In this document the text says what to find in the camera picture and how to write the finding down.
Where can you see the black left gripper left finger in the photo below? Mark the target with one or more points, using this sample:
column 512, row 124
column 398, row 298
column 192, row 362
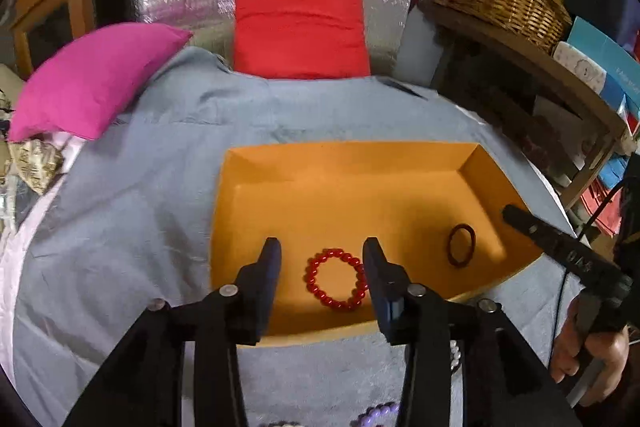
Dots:
column 257, row 285

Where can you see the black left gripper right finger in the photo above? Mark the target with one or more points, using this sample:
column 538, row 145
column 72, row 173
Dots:
column 388, row 288

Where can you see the dark maroon bangle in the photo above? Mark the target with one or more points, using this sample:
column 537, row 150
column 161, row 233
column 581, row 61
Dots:
column 461, row 244

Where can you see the orange cardboard tray box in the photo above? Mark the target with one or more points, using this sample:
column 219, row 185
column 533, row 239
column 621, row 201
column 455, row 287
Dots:
column 316, row 196

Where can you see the blue and white boxes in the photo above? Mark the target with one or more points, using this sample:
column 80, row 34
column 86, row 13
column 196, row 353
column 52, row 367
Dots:
column 605, row 68

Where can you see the wooden side table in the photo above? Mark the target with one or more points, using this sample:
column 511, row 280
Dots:
column 586, row 104

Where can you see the patterned crumpled fabric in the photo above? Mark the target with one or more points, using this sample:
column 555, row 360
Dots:
column 38, row 163

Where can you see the red cushion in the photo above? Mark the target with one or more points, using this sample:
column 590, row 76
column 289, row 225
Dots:
column 300, row 39

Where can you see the magenta pillow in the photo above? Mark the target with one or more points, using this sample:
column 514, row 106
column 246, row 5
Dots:
column 88, row 83

